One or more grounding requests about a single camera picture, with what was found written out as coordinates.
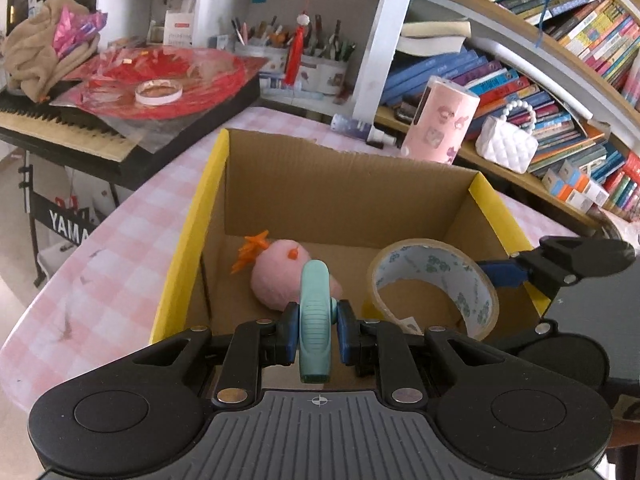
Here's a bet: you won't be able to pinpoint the white pen holder with pens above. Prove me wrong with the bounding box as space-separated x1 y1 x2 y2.
230 17 356 96

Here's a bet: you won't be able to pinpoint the small desk calendar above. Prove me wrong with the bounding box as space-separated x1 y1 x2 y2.
164 10 195 48

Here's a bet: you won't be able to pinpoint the black electronic keyboard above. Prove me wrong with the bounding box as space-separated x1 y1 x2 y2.
0 80 261 191

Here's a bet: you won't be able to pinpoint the row of shelf-top books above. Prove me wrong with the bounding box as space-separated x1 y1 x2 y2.
495 0 640 106

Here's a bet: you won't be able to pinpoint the black keyboard stand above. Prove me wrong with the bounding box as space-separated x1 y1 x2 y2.
20 150 121 288

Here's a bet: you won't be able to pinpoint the row of slanted books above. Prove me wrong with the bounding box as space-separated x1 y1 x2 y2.
380 45 640 221

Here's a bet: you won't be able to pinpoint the pink plush toy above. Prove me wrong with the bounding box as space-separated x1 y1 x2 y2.
232 230 346 311

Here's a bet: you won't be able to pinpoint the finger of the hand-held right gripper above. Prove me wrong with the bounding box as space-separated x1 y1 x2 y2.
477 236 640 302
492 324 557 357

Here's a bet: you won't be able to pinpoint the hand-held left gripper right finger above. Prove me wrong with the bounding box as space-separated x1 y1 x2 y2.
337 302 506 404

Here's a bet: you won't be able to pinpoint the white tape roll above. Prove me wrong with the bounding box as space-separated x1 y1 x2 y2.
135 79 183 107

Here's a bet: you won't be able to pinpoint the pink cylindrical container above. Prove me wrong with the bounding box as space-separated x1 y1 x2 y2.
400 76 481 165

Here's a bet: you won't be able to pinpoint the orange and white box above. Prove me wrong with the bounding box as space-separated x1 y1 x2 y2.
560 161 609 207
541 170 591 212

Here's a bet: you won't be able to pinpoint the beige cloth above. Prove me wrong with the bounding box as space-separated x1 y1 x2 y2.
0 0 101 103

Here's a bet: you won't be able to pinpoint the red tassel ornament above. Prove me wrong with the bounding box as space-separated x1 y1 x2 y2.
284 14 312 86

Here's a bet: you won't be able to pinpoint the red plastic sheets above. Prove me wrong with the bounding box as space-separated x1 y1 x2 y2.
50 45 271 153

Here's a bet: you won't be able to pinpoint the small spray bottle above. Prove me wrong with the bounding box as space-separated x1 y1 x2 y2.
330 112 396 148

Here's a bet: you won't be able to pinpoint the white bookshelf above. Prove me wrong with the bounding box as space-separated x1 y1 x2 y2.
65 0 640 233

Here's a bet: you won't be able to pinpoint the yellow cardboard box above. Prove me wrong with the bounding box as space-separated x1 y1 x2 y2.
150 128 552 391

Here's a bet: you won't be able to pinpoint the cream lying book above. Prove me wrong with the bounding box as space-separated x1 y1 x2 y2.
395 19 473 56

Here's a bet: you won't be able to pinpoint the pink foil wrapper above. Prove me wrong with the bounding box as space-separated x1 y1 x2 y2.
52 10 108 58

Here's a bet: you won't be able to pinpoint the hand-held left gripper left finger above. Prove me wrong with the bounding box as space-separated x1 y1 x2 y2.
131 304 300 407

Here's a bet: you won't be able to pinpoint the white quilted handbag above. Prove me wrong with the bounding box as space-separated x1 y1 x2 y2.
475 100 540 175

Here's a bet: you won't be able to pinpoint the clear packing tape roll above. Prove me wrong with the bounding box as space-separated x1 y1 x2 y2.
366 238 500 342

